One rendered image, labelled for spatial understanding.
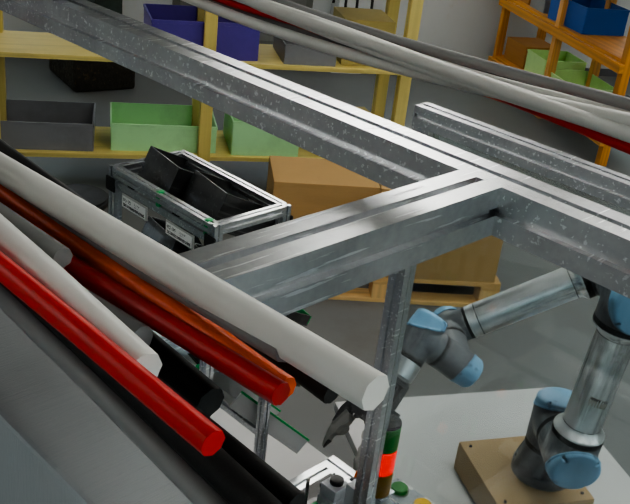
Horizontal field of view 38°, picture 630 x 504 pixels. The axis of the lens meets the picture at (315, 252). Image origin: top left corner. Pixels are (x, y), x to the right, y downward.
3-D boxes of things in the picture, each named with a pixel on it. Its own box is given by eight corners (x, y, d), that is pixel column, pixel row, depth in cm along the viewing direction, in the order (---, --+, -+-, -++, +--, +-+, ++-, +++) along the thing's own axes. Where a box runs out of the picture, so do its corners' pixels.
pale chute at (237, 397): (268, 423, 226) (280, 409, 227) (297, 454, 217) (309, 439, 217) (200, 376, 207) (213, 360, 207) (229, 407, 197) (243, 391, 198)
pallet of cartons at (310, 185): (460, 237, 580) (474, 167, 559) (501, 309, 500) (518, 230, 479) (253, 226, 561) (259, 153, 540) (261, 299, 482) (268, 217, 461)
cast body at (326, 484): (336, 492, 201) (340, 467, 198) (351, 503, 198) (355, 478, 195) (309, 508, 195) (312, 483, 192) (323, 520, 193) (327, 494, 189)
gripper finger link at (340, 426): (333, 452, 198) (366, 426, 197) (320, 446, 193) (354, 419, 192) (326, 441, 200) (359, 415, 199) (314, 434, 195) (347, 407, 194)
